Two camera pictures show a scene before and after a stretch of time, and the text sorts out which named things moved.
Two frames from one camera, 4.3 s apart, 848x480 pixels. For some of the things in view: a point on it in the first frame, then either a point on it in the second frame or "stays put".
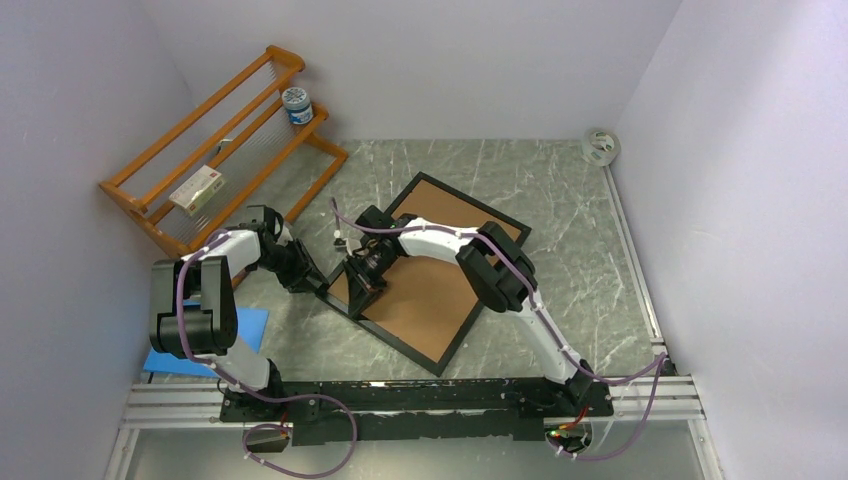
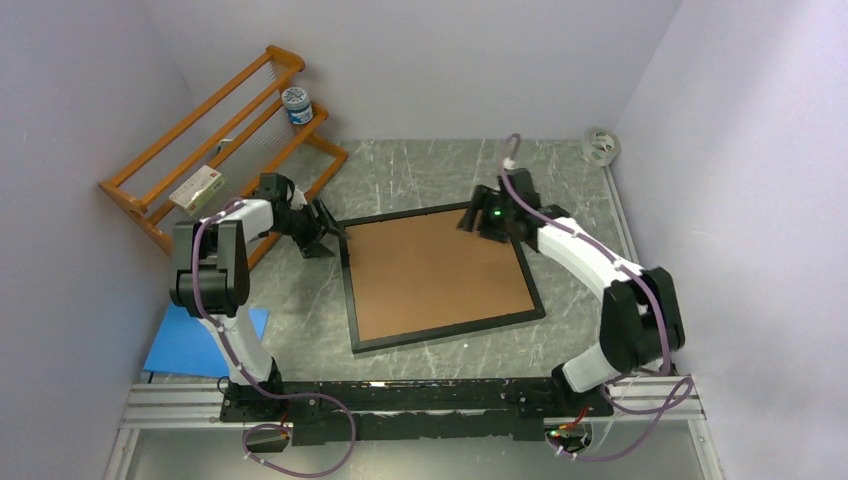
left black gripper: [296, 280] → [310, 244]
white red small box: [197, 189] stays put
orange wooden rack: [233, 155] stays put
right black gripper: [362, 285] → [481, 199]
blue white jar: [296, 102] stays put
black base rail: [399, 411] stays put
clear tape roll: [600, 147] stays put
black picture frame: [328, 286] → [506, 320]
